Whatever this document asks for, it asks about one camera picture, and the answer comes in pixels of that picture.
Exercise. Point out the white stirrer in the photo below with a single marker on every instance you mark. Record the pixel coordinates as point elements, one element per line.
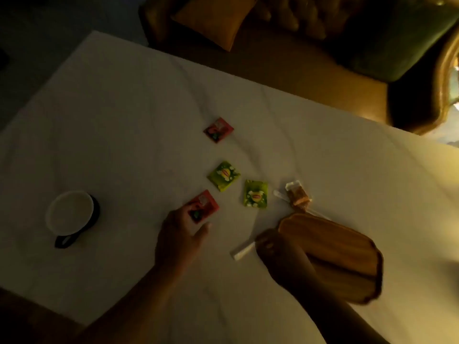
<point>242,251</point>
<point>319,213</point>

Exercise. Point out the wooden tray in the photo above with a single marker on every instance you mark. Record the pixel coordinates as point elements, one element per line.
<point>340,254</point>

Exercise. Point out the person's right hand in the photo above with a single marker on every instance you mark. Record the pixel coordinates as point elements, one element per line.
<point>287,265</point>

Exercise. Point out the brown sugar packet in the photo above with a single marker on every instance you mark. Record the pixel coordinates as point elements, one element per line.
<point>303,204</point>
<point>296,191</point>

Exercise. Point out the green cushion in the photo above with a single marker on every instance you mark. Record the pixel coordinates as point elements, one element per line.
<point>394,39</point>

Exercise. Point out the person's left forearm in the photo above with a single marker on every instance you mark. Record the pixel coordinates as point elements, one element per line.
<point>136,311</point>

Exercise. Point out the orange cushion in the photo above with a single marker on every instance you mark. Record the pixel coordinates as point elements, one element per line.
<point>215,17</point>

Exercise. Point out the person's left hand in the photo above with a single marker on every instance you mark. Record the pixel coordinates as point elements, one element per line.
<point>175,240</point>

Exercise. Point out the person's right forearm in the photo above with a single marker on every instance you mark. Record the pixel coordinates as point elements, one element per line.
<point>337,322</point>

